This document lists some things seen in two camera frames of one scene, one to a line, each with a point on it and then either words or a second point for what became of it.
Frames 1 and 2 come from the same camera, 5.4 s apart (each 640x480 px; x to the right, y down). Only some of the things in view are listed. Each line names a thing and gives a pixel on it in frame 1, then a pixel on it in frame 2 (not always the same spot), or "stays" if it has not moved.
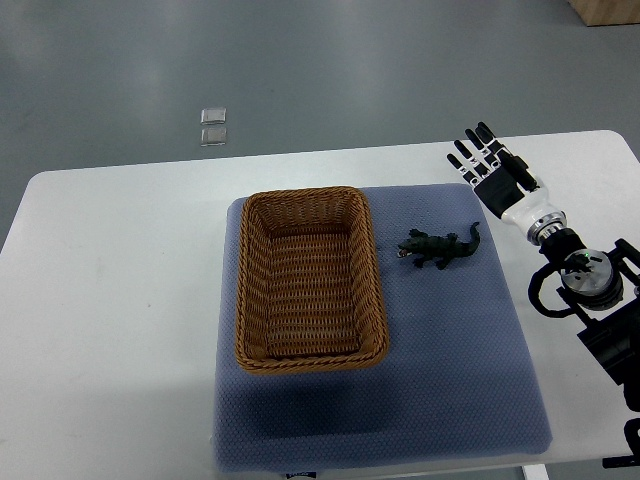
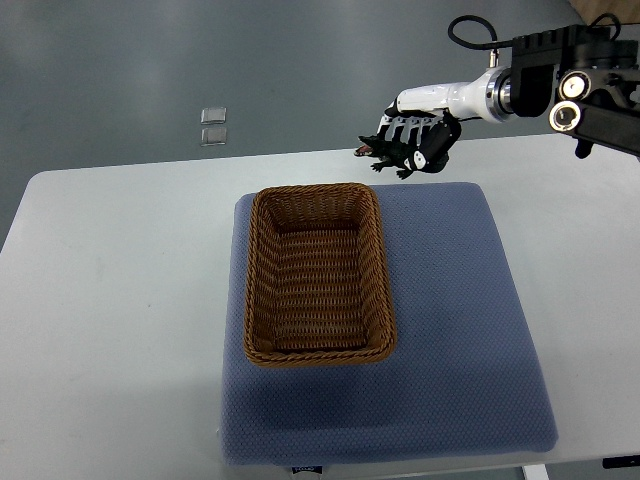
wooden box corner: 607,12 stays
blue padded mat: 455,384 stays
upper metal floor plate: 213,115 stays
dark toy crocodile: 438,249 -> 394,156
